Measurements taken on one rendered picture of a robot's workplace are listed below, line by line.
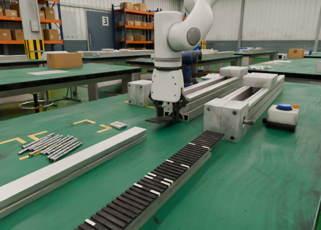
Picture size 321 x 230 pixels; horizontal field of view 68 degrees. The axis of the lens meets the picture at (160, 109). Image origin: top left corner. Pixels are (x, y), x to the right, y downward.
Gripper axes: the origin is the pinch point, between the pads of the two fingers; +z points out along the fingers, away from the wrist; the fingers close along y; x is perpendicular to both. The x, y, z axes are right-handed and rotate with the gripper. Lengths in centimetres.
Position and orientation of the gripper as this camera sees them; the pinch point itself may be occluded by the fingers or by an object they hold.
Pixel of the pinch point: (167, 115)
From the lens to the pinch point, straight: 78.7
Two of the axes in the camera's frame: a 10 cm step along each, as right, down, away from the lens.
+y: 8.4, 1.5, -5.3
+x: 5.5, -2.3, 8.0
